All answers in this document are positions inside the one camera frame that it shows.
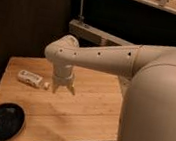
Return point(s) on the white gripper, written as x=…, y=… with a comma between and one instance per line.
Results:
x=63, y=76

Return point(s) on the black ceramic bowl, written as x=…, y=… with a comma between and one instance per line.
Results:
x=12, y=118

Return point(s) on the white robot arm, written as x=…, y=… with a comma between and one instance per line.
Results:
x=149, y=105

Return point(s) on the metal pole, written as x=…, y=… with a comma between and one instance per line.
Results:
x=81, y=15

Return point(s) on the white plastic bottle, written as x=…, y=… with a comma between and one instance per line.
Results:
x=32, y=79

